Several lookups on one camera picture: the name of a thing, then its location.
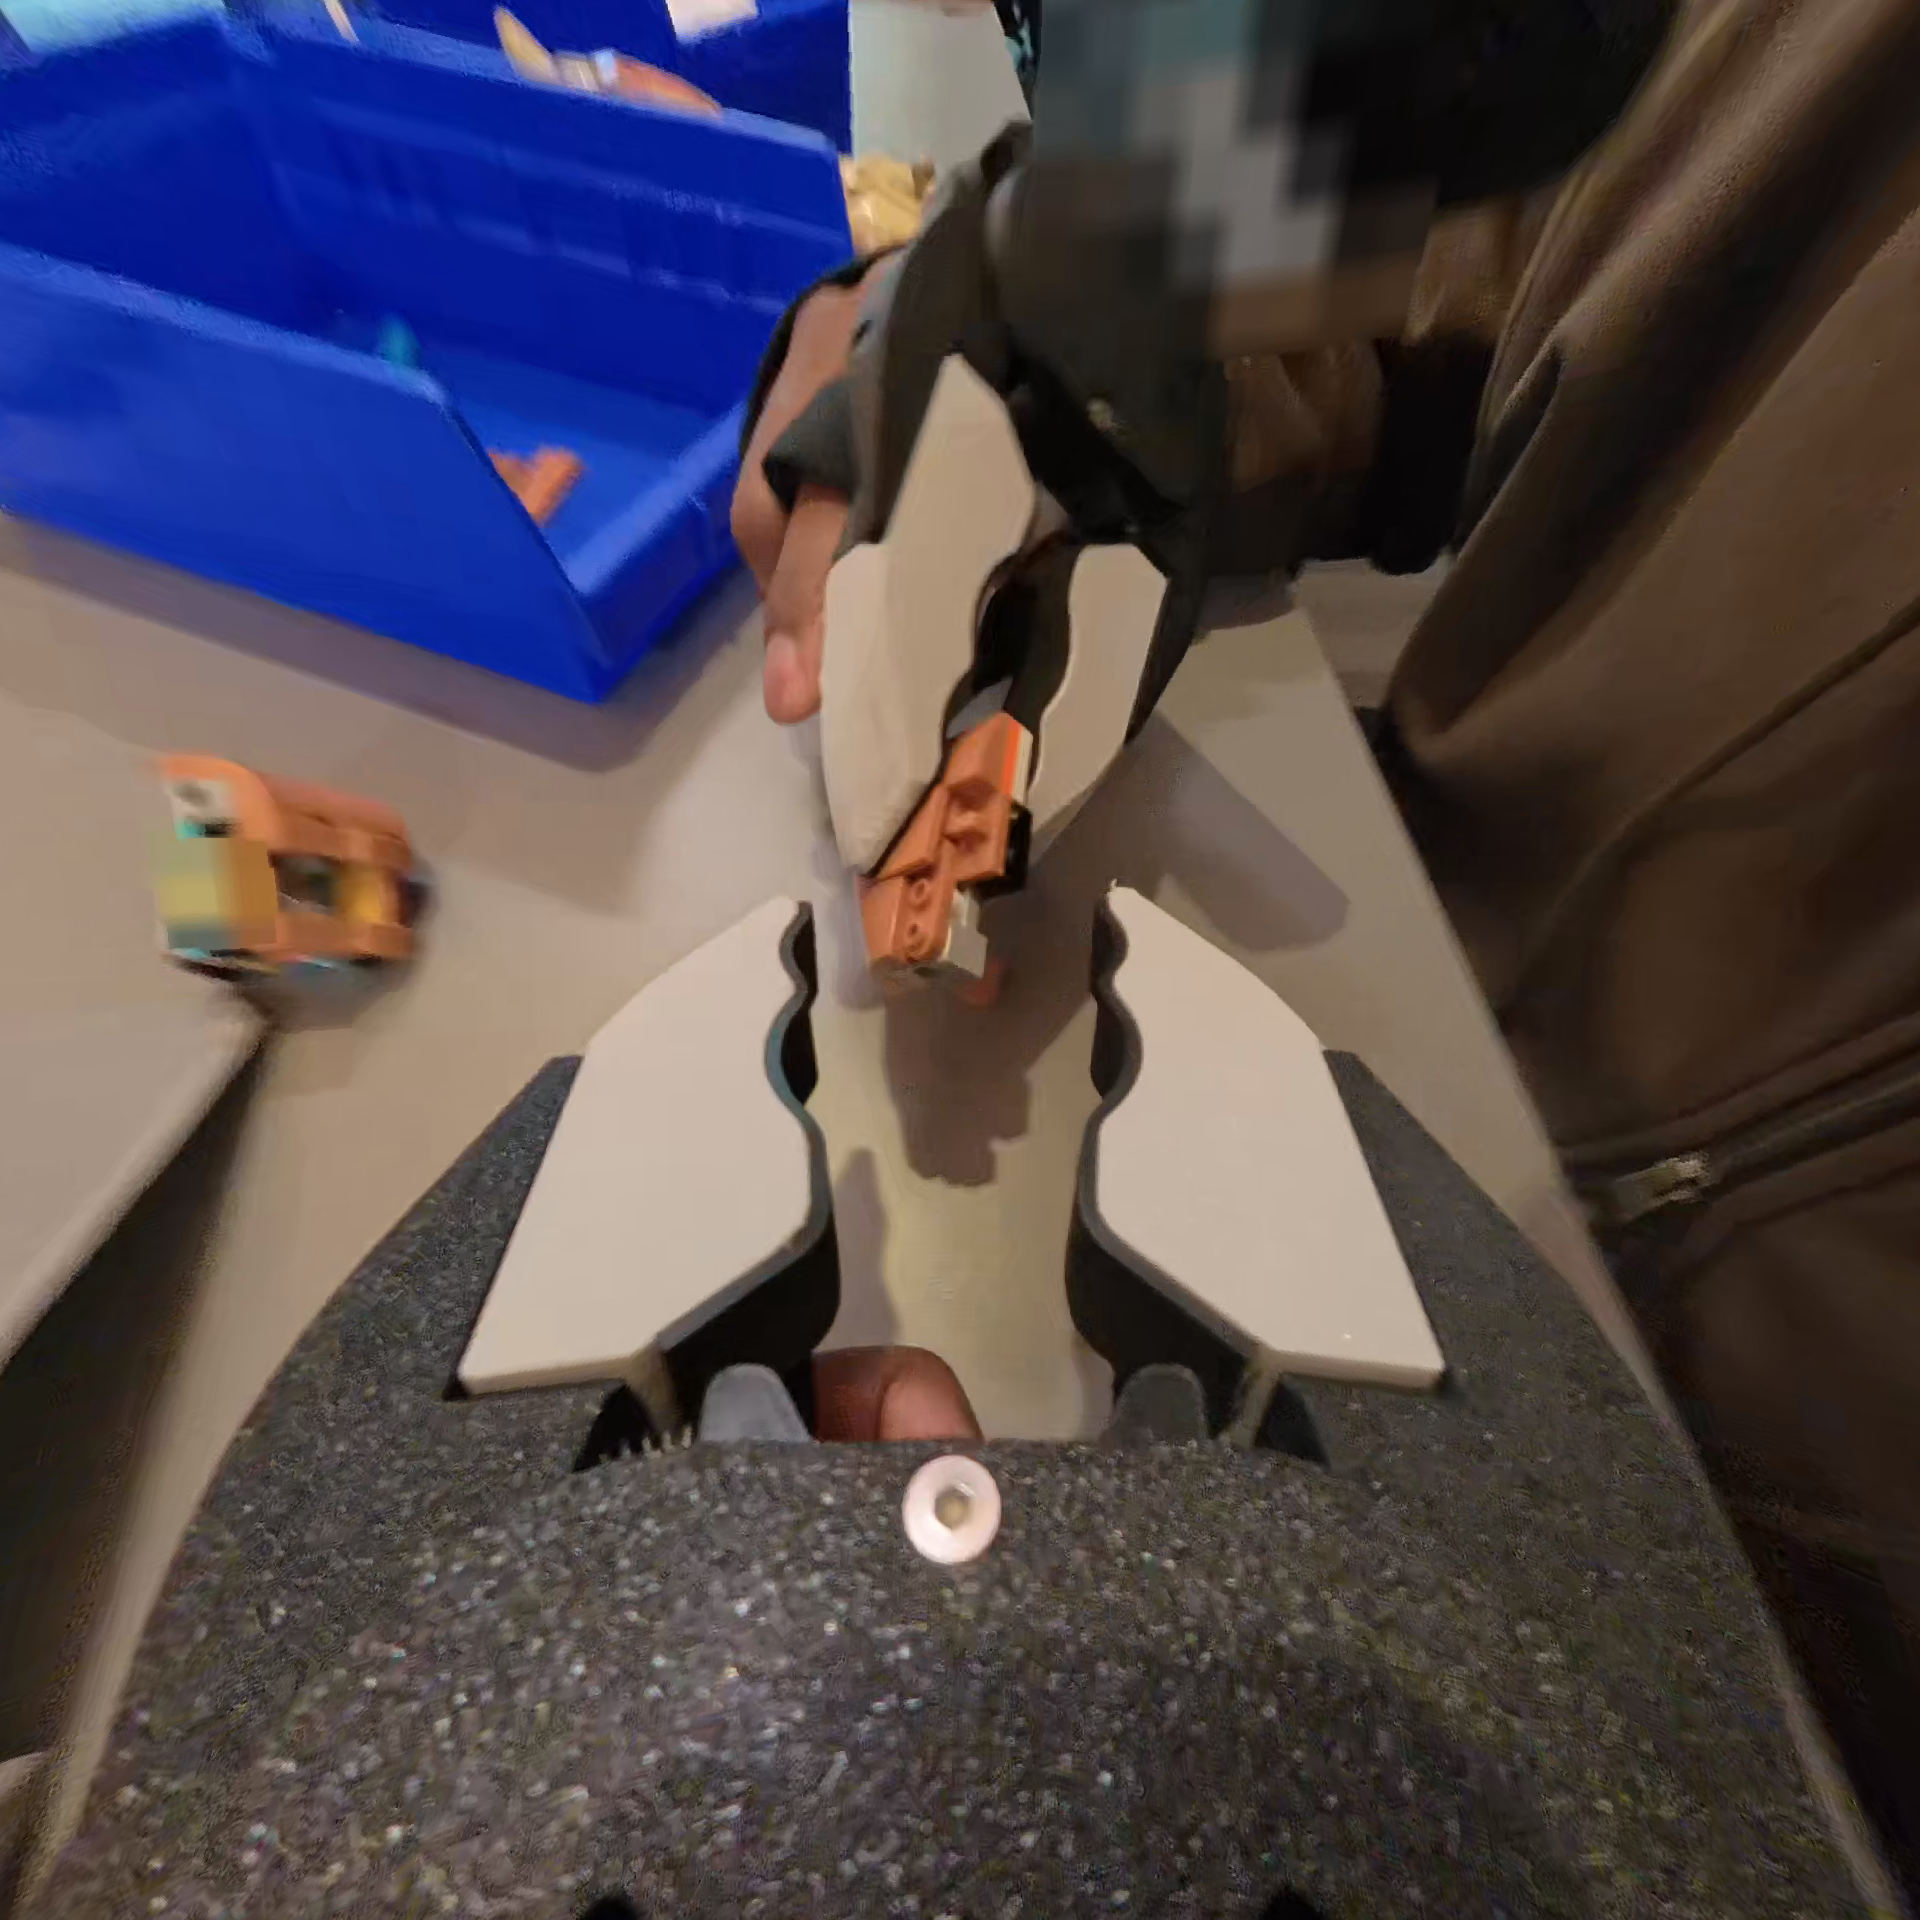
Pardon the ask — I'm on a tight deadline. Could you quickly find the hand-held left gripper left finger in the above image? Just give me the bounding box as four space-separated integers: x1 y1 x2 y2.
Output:
455 897 840 1397

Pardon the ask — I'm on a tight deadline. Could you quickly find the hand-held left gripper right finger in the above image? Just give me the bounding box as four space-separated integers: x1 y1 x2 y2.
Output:
1073 885 1449 1390

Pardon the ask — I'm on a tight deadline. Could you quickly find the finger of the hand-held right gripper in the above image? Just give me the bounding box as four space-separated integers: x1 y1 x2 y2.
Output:
1024 539 1180 854
816 357 1058 875

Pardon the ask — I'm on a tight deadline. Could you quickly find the brown toy brick assembly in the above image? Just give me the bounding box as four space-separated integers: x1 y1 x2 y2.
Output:
861 712 1037 994

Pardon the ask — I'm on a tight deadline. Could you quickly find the blue plastic bin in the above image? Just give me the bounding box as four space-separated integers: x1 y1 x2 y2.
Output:
0 16 860 712
257 0 857 160

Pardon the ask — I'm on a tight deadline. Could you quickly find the person's right hand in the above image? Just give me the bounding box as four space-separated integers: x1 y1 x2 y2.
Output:
730 251 880 729

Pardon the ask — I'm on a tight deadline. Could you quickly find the tan brick figure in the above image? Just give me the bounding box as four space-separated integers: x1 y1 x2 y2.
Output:
836 146 945 256

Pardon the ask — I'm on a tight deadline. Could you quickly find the brown toy brick vehicle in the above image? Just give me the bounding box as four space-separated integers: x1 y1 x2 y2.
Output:
153 752 429 985

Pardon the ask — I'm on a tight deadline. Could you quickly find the open grey booklet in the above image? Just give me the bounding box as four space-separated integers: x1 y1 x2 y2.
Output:
0 982 275 1368

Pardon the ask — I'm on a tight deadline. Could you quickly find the heap of brown toy parts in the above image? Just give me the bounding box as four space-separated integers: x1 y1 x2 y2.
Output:
491 5 725 122

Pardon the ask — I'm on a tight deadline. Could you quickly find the person's brown jacket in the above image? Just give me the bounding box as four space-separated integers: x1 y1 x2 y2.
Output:
1359 0 1920 1892

